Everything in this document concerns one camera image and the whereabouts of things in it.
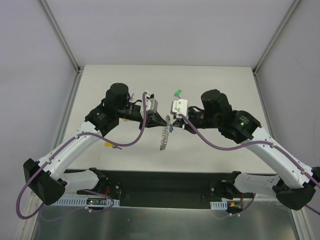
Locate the left aluminium frame post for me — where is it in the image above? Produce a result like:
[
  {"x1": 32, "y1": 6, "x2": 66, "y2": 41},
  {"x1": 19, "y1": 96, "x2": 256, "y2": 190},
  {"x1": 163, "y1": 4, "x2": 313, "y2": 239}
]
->
[{"x1": 37, "y1": 0, "x2": 81, "y2": 74}]

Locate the key with yellow tag lower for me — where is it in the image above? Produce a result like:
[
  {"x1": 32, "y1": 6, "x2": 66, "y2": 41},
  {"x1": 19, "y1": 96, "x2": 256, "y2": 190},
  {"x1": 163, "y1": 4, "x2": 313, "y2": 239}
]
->
[{"x1": 104, "y1": 142, "x2": 122, "y2": 150}]

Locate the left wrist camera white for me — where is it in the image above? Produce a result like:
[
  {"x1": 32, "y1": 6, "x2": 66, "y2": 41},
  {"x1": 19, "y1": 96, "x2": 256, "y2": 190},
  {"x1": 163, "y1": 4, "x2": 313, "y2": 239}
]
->
[{"x1": 140, "y1": 91, "x2": 158, "y2": 117}]

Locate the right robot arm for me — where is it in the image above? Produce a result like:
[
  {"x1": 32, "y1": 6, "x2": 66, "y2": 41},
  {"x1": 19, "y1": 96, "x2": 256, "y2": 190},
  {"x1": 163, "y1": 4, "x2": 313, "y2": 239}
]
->
[{"x1": 170, "y1": 89, "x2": 320, "y2": 211}]

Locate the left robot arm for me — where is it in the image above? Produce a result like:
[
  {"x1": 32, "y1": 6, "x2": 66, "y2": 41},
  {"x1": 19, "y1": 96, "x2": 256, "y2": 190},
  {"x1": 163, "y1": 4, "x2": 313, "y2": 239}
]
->
[{"x1": 23, "y1": 83, "x2": 166, "y2": 206}]

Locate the aluminium frame post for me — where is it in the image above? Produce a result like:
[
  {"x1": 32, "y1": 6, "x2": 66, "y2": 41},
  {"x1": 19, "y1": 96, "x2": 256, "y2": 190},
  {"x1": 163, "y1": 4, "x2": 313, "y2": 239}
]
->
[
  {"x1": 37, "y1": 0, "x2": 81, "y2": 74},
  {"x1": 252, "y1": 0, "x2": 303, "y2": 76}
]

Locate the key with green tag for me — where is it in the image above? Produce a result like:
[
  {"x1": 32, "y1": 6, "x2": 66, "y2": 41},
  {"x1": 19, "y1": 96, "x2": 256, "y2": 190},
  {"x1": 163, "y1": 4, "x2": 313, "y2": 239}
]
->
[{"x1": 174, "y1": 89, "x2": 182, "y2": 99}]

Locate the key with solid blue tag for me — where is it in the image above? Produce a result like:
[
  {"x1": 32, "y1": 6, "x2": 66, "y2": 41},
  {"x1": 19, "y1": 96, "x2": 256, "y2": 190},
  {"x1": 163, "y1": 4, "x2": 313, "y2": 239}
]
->
[{"x1": 168, "y1": 124, "x2": 174, "y2": 133}]

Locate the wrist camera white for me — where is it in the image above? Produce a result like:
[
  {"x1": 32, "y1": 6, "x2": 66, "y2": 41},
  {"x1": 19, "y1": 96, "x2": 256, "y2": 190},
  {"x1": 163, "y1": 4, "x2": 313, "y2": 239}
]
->
[
  {"x1": 140, "y1": 91, "x2": 158, "y2": 117},
  {"x1": 170, "y1": 98, "x2": 189, "y2": 119}
]

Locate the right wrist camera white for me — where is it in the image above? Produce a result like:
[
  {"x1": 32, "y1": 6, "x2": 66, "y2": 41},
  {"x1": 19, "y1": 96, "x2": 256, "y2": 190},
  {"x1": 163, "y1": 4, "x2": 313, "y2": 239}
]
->
[{"x1": 170, "y1": 98, "x2": 189, "y2": 119}]

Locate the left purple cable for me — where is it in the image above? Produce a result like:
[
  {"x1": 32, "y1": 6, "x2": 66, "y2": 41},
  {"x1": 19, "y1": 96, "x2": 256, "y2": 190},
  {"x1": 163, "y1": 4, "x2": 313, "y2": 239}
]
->
[{"x1": 16, "y1": 91, "x2": 148, "y2": 221}]

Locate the right aluminium frame post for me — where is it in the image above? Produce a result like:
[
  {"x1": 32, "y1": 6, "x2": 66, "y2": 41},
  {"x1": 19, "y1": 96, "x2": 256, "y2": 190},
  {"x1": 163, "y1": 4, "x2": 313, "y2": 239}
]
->
[{"x1": 252, "y1": 0, "x2": 303, "y2": 76}]

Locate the metal disc keyring holder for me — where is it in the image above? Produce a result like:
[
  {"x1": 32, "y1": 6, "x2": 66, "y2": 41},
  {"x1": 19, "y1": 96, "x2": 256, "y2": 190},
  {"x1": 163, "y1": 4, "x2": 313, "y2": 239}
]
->
[{"x1": 159, "y1": 115, "x2": 171, "y2": 151}]

